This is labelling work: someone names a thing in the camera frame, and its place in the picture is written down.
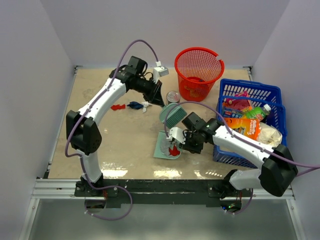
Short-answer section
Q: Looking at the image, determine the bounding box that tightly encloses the red scrap left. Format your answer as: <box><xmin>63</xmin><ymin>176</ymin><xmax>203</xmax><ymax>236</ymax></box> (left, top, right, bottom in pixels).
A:
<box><xmin>110</xmin><ymin>104</ymin><xmax>126</xmax><ymax>111</ymax></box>

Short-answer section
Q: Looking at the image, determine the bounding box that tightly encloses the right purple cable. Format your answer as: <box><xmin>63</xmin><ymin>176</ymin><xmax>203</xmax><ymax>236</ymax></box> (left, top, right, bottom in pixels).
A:
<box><xmin>163</xmin><ymin>101</ymin><xmax>320</xmax><ymax>216</ymax></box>

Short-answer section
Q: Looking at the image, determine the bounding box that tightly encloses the red scrap centre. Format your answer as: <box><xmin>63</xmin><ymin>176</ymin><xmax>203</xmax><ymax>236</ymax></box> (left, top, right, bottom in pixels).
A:
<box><xmin>168</xmin><ymin>145</ymin><xmax>181</xmax><ymax>157</ymax></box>

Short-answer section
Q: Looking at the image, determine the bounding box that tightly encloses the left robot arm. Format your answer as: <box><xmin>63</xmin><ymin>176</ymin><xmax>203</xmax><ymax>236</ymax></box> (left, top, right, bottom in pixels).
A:
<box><xmin>66</xmin><ymin>56</ymin><xmax>169</xmax><ymax>196</ymax></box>

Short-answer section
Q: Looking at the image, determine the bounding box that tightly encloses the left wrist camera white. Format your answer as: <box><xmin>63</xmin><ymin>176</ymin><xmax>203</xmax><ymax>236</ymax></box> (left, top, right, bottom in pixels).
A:
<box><xmin>152</xmin><ymin>66</ymin><xmax>169</xmax><ymax>84</ymax></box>

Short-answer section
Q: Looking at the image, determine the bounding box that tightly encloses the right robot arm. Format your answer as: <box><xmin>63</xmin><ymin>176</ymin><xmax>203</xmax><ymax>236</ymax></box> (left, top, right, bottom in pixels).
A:
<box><xmin>180</xmin><ymin>112</ymin><xmax>298</xmax><ymax>198</ymax></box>

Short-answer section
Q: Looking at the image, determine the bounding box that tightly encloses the red scrap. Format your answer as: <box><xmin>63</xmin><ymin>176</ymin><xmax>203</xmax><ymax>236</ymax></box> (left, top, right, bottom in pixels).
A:
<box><xmin>168</xmin><ymin>145</ymin><xmax>181</xmax><ymax>157</ymax></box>
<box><xmin>110</xmin><ymin>104</ymin><xmax>126</xmax><ymax>111</ymax></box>

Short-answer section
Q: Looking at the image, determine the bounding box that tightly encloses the pink packet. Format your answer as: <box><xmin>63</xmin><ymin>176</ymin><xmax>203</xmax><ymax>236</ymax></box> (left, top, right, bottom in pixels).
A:
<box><xmin>225</xmin><ymin>91</ymin><xmax>253</xmax><ymax>112</ymax></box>

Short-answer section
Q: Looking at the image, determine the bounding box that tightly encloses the blue toothpaste box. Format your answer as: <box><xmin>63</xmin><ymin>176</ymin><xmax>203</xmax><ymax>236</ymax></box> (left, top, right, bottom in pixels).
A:
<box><xmin>221</xmin><ymin>107</ymin><xmax>244</xmax><ymax>118</ymax></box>

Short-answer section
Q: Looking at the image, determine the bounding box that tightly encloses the green drink bottle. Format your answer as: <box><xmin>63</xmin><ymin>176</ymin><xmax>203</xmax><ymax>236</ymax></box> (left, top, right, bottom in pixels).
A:
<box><xmin>241</xmin><ymin>104</ymin><xmax>272</xmax><ymax>122</ymax></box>

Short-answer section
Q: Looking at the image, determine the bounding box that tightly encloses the white paper scrap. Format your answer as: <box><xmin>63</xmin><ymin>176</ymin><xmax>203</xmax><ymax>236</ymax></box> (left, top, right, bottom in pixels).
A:
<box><xmin>141</xmin><ymin>101</ymin><xmax>152</xmax><ymax>113</ymax></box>

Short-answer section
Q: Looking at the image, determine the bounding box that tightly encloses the blue scrap near bin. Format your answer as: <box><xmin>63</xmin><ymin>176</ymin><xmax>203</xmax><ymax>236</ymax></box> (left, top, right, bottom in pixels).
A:
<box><xmin>126</xmin><ymin>101</ymin><xmax>144</xmax><ymax>110</ymax></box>

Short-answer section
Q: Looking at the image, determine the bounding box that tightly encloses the orange razor package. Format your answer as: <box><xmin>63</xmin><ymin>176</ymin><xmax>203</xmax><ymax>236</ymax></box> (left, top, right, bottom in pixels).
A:
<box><xmin>224</xmin><ymin>118</ymin><xmax>260</xmax><ymax>140</ymax></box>

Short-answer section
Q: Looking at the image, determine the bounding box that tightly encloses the crumpled beige bag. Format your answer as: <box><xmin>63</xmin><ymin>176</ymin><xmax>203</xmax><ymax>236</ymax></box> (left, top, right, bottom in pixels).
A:
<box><xmin>257</xmin><ymin>122</ymin><xmax>283</xmax><ymax>148</ymax></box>

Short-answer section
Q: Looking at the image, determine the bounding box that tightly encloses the large grey paper scrap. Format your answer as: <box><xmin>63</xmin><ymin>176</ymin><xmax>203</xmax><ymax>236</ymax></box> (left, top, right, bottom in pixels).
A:
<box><xmin>160</xmin><ymin>138</ymin><xmax>171</xmax><ymax>156</ymax></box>

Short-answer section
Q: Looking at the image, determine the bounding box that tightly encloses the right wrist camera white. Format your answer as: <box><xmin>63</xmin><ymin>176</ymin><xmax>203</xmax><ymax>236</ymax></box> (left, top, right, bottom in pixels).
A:
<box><xmin>166</xmin><ymin>126</ymin><xmax>186</xmax><ymax>145</ymax></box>

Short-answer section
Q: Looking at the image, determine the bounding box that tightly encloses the purple cable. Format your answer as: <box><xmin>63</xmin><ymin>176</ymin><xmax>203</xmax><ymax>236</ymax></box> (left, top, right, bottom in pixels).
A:
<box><xmin>163</xmin><ymin>101</ymin><xmax>320</xmax><ymax>216</ymax></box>
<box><xmin>64</xmin><ymin>39</ymin><xmax>134</xmax><ymax>221</ymax></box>

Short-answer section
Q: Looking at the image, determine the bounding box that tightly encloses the blue plastic basket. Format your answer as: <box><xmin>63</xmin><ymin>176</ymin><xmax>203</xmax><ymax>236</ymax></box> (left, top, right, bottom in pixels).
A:
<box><xmin>213</xmin><ymin>78</ymin><xmax>288</xmax><ymax>169</ymax></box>

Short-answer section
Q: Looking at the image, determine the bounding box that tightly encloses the teal dustpan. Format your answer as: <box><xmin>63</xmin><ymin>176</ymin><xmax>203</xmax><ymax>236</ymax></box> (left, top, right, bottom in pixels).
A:
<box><xmin>153</xmin><ymin>130</ymin><xmax>181</xmax><ymax>160</ymax></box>

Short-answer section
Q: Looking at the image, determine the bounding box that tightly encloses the teal hand brush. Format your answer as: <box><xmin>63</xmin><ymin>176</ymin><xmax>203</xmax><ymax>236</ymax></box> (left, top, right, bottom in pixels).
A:
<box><xmin>159</xmin><ymin>102</ymin><xmax>187</xmax><ymax>129</ymax></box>

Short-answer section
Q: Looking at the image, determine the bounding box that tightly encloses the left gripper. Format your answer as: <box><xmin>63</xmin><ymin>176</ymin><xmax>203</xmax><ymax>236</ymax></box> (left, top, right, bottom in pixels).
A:
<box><xmin>131</xmin><ymin>76</ymin><xmax>165</xmax><ymax>107</ymax></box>

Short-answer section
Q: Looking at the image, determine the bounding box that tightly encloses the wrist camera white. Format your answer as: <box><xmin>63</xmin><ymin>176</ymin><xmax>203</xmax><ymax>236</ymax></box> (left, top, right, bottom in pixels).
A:
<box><xmin>166</xmin><ymin>126</ymin><xmax>186</xmax><ymax>145</ymax></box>
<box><xmin>152</xmin><ymin>66</ymin><xmax>169</xmax><ymax>84</ymax></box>

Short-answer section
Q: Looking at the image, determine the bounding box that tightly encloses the tin food can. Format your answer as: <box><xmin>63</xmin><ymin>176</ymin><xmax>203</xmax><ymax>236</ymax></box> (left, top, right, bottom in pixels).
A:
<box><xmin>166</xmin><ymin>90</ymin><xmax>181</xmax><ymax>104</ymax></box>

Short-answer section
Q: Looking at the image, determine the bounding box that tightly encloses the red mesh waste basket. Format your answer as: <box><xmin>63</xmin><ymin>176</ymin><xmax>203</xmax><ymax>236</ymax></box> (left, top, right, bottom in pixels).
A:
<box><xmin>174</xmin><ymin>46</ymin><xmax>225</xmax><ymax>102</ymax></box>

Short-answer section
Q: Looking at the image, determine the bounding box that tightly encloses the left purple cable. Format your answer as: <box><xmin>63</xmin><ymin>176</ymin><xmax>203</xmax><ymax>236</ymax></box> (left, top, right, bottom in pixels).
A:
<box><xmin>64</xmin><ymin>39</ymin><xmax>134</xmax><ymax>221</ymax></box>

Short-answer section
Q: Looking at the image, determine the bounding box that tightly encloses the black base frame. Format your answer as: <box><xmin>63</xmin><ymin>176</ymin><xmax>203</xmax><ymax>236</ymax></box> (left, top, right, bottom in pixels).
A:
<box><xmin>74</xmin><ymin>179</ymin><xmax>251</xmax><ymax>210</ymax></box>

